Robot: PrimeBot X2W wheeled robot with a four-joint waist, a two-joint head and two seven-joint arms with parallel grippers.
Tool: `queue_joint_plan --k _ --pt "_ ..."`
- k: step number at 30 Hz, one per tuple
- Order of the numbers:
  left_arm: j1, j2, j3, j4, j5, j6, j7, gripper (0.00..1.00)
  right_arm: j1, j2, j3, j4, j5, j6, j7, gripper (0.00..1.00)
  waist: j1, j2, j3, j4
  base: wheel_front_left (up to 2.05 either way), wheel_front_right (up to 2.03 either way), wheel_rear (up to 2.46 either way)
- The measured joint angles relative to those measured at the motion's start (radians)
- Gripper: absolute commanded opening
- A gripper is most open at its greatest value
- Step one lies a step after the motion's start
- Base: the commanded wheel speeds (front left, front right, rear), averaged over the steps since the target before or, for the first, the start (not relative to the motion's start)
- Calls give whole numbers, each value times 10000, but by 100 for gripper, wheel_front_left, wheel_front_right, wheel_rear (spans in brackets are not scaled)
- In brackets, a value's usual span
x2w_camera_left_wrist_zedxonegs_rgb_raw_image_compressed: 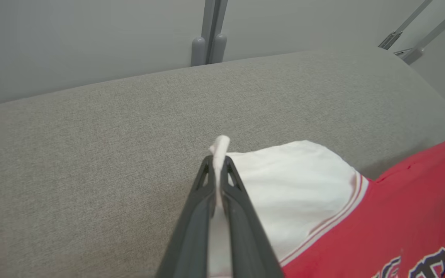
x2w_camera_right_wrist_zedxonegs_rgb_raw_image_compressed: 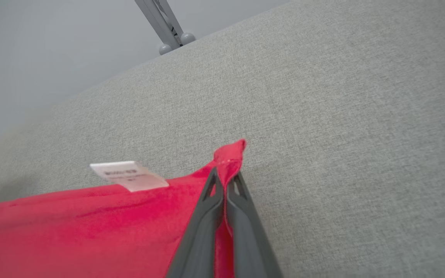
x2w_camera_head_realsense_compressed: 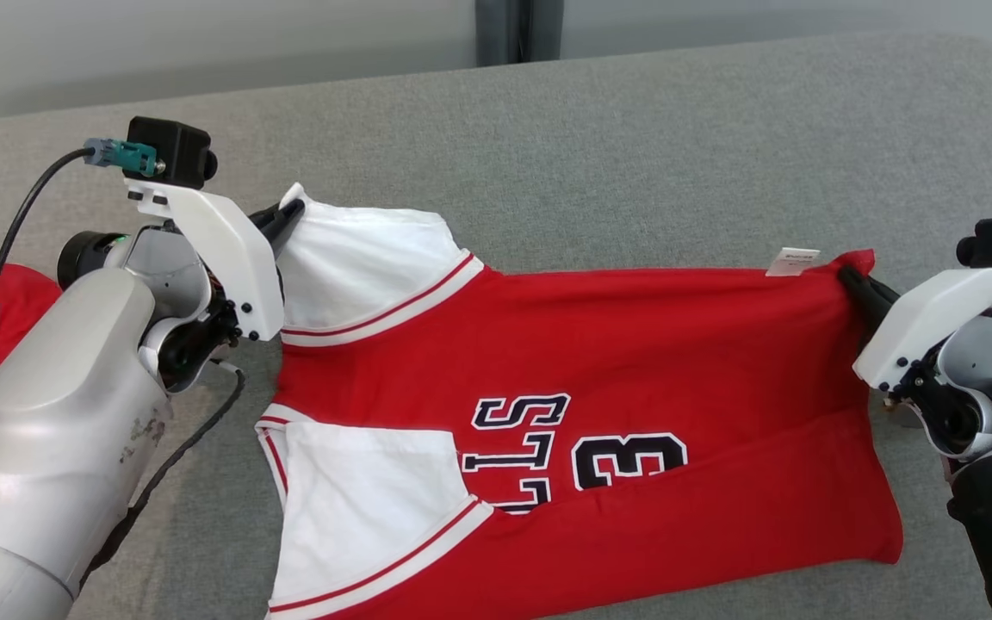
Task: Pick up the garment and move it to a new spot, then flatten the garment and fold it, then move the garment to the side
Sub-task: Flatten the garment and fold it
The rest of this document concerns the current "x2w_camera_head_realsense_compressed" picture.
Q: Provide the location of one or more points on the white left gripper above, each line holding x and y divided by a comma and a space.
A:
238, 258

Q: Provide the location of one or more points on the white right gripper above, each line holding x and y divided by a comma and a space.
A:
935, 319

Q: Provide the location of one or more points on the red and white basketball jersey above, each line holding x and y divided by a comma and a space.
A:
634, 344

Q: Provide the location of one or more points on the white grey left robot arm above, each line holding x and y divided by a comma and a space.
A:
57, 413

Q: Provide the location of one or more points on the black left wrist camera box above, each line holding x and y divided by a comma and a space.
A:
169, 151

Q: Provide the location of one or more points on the grey partition post with feet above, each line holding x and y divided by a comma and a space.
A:
496, 30

